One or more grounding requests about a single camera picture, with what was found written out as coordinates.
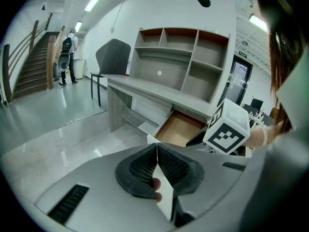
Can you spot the black office chair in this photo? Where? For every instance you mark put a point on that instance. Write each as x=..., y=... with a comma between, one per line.
x=256, y=104

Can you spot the black glass double door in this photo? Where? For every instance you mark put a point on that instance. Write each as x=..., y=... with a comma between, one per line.
x=237, y=81

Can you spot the round ceiling sensor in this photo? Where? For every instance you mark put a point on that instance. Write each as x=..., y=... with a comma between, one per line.
x=245, y=43

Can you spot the wall conduit with box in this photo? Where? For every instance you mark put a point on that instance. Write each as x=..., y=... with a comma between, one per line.
x=112, y=29

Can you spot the green exit sign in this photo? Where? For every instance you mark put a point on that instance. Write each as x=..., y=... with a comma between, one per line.
x=243, y=54

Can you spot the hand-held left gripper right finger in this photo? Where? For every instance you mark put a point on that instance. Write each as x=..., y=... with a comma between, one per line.
x=217, y=178

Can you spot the grey wooden desk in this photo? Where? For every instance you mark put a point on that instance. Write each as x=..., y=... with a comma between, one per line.
x=149, y=87

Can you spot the person's white shirt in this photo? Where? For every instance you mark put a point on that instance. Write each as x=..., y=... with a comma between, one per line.
x=297, y=88

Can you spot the grey wooden shelf unit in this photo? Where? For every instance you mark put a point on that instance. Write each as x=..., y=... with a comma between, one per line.
x=169, y=66

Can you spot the clear bangle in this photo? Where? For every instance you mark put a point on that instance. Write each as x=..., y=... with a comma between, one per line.
x=265, y=136

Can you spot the person's right forearm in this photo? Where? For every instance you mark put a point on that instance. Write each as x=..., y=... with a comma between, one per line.
x=256, y=136

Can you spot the brown wooden staircase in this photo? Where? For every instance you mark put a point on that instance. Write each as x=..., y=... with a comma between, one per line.
x=33, y=66

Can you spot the grey oval device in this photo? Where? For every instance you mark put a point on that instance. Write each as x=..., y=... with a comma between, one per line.
x=64, y=62

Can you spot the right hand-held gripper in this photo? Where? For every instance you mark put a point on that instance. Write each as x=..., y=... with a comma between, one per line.
x=227, y=136

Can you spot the person's left hand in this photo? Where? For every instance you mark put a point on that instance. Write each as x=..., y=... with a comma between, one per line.
x=157, y=185

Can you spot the white wooden drawer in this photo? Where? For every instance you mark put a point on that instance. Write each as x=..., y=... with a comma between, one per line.
x=178, y=129

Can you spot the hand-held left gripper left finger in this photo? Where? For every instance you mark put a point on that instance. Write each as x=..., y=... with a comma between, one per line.
x=91, y=178

